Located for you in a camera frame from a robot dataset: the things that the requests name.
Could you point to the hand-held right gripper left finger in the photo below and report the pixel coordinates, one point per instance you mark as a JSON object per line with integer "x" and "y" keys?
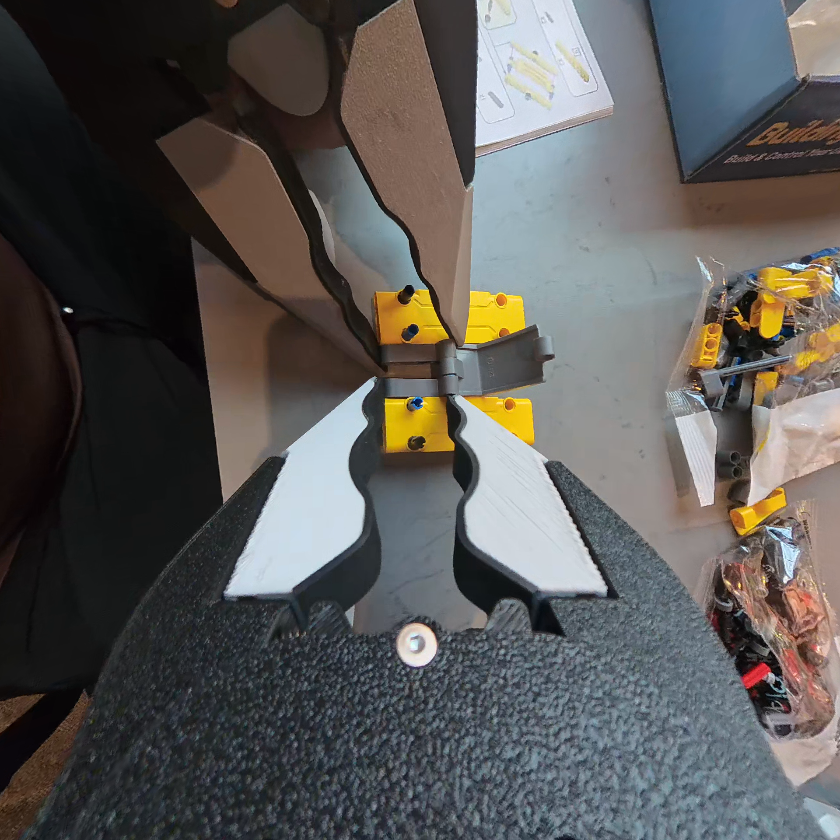
{"x": 302, "y": 518}

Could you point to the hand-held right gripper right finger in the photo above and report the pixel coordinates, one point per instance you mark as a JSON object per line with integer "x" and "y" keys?
{"x": 531, "y": 525}

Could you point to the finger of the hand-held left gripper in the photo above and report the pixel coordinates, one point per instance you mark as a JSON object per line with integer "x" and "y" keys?
{"x": 407, "y": 131}
{"x": 249, "y": 210}

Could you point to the yellow panel with grey beam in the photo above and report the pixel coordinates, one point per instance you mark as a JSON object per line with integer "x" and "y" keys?
{"x": 433, "y": 423}

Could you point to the yellow panel with curved grey panel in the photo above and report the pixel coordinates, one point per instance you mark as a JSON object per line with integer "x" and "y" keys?
{"x": 485, "y": 312}

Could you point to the grey desk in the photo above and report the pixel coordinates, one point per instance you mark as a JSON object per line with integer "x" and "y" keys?
{"x": 590, "y": 262}

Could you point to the person's left hand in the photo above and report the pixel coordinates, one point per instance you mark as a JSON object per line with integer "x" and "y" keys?
{"x": 308, "y": 131}

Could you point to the open instruction booklet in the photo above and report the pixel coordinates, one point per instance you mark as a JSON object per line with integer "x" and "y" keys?
{"x": 577, "y": 108}

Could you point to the person's black trousers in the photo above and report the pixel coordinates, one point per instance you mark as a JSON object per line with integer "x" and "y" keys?
{"x": 131, "y": 459}

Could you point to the small yellow connector piece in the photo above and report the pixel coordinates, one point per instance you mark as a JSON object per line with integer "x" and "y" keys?
{"x": 754, "y": 515}

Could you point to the clear bag black red parts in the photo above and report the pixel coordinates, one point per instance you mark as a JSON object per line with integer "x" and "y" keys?
{"x": 774, "y": 623}

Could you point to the small clear bag yellow parts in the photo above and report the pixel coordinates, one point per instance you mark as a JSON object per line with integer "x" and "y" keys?
{"x": 722, "y": 341}

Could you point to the blue cardboard kit box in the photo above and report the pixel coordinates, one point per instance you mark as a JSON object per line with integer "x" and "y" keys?
{"x": 722, "y": 85}

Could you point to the crumpled clear plastic bag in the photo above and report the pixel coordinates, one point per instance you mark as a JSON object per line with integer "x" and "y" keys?
{"x": 817, "y": 46}

